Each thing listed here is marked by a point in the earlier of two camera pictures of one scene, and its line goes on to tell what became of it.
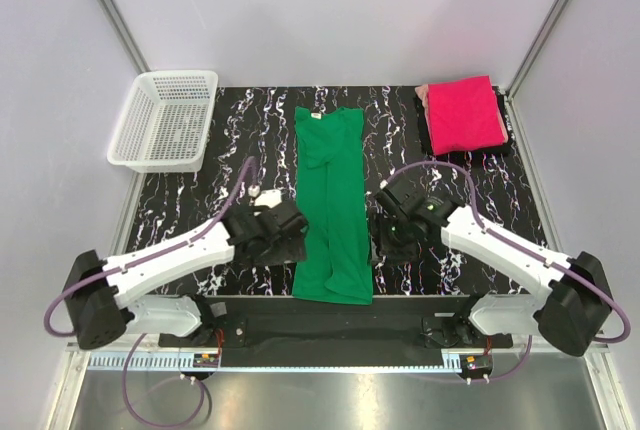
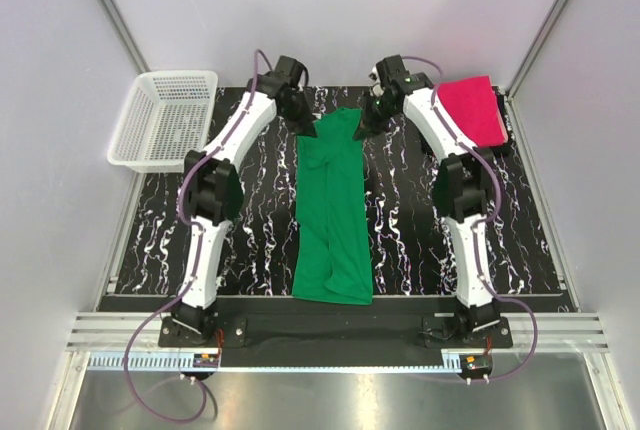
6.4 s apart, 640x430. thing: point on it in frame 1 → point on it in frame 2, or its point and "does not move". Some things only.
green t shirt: x=334 y=253 does not move
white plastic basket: x=167 y=125 does not move
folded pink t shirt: x=464 y=114 does not move
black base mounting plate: x=339 y=322 does not move
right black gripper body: x=390 y=238 → x=377 y=114
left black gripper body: x=282 y=251 → x=299 y=111
